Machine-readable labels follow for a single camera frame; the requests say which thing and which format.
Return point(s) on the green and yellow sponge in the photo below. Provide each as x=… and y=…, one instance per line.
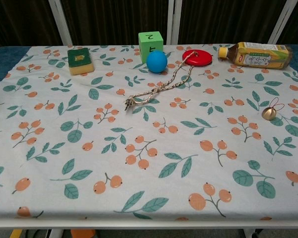
x=80, y=62

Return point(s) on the floral print tablecloth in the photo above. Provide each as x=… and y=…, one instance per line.
x=149, y=153

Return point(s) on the yellow corn tea bottle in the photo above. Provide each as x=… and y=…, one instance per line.
x=260, y=55

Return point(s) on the white upright frame post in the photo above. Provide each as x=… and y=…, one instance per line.
x=174, y=22

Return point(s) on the white table frame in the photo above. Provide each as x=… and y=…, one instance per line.
x=149, y=224

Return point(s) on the yellow object under table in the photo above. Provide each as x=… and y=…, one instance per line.
x=16, y=233

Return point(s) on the green numbered foam cube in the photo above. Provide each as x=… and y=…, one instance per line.
x=150, y=41

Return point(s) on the blue ball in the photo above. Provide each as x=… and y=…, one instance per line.
x=156, y=62

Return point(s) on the dark brown curtain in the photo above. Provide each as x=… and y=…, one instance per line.
x=114, y=19

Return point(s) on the orange object under table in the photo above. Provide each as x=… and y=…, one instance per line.
x=83, y=233

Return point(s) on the red round disc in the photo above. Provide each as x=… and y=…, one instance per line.
x=200, y=59

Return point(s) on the white slanted frame post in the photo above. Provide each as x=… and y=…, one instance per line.
x=60, y=22
x=281, y=22

